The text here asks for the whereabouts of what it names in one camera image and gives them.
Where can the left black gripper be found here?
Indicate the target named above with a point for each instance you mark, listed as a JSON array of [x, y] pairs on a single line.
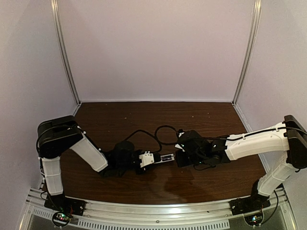
[[157, 157]]

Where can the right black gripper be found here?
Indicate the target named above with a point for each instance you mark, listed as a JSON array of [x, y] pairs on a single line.
[[180, 158]]

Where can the white remote control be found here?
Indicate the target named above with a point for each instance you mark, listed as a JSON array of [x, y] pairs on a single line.
[[173, 158]]

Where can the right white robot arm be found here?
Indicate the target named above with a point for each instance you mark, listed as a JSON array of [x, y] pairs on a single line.
[[288, 137]]

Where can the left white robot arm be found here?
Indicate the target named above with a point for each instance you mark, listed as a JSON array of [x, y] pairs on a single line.
[[61, 134]]

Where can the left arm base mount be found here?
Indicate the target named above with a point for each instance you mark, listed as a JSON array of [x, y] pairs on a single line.
[[66, 209]]

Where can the front aluminium rail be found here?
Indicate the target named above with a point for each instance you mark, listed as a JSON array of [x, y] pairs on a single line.
[[214, 215]]

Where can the left aluminium frame post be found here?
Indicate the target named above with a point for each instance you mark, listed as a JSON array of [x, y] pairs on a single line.
[[63, 51]]

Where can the aluminium frame post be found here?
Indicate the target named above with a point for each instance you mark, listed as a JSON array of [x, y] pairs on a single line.
[[63, 51], [250, 45]]

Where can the right aluminium frame post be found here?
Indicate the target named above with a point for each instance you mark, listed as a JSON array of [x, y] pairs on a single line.
[[250, 45]]

